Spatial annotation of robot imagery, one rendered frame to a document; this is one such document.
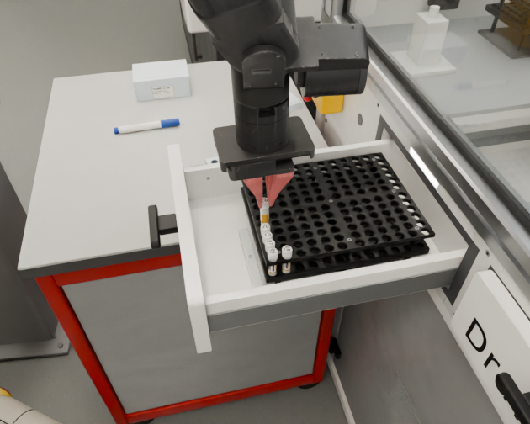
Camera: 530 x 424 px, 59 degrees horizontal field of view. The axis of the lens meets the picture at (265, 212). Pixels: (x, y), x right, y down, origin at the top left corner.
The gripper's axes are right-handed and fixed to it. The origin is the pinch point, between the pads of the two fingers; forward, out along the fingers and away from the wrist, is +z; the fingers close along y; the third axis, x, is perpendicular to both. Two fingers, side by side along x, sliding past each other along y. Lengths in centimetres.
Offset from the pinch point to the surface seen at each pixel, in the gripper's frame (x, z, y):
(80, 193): 28.8, 18.4, -28.9
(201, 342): -11.8, 10.0, -10.4
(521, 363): -24.2, 5.4, 21.1
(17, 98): 206, 93, -94
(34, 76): 230, 94, -88
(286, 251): -5.7, 3.8, 1.4
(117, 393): 14, 68, -34
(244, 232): 4.4, 10.2, -2.2
